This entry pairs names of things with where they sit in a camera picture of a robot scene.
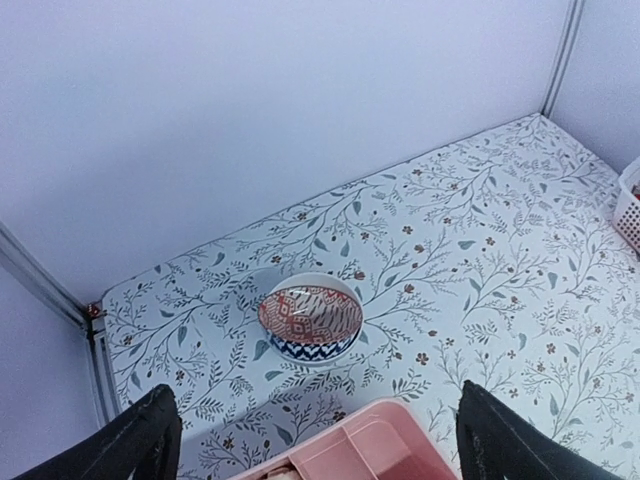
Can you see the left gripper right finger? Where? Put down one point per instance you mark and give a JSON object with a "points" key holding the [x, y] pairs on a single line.
{"points": [[495, 443]]}

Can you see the small patterned bowl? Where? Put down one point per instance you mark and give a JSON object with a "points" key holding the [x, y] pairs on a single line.
{"points": [[311, 318]]}

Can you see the pink divided organizer box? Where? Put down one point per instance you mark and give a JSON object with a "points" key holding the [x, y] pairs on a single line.
{"points": [[382, 440]]}

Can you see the white plastic laundry basket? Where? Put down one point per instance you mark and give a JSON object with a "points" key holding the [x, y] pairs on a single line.
{"points": [[626, 214]]}

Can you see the floral patterned table mat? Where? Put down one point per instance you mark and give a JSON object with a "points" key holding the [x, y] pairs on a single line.
{"points": [[493, 260]]}

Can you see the cream underwear navy trim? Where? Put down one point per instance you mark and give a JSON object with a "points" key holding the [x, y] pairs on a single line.
{"points": [[287, 472]]}

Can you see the right aluminium frame post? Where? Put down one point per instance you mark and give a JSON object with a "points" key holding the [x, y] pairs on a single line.
{"points": [[562, 57]]}

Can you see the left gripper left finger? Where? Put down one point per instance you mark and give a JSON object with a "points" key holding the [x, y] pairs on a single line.
{"points": [[143, 442]]}

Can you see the left aluminium frame post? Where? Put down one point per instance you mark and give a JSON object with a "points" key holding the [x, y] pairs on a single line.
{"points": [[87, 318]]}

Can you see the aluminium frame post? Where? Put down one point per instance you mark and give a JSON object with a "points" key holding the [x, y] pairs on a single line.
{"points": [[562, 57], [87, 318]]}

